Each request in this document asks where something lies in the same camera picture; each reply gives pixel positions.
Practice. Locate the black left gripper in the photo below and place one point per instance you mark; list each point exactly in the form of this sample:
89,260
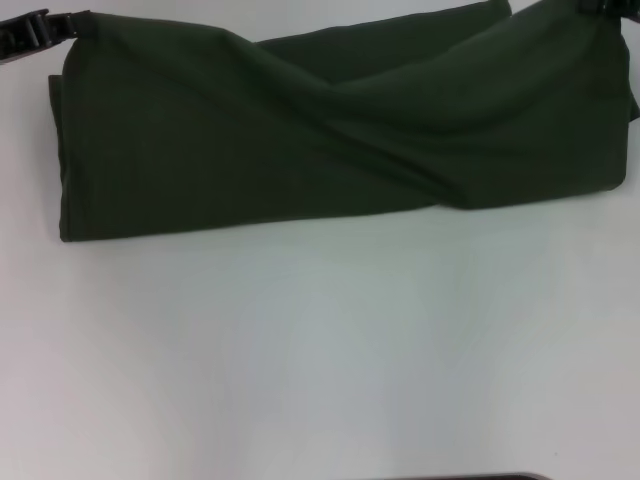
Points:
12,42

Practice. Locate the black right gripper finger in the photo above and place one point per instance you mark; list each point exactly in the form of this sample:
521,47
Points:
600,6

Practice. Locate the dark green FREE t-shirt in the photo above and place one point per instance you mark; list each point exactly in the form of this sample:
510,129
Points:
300,140

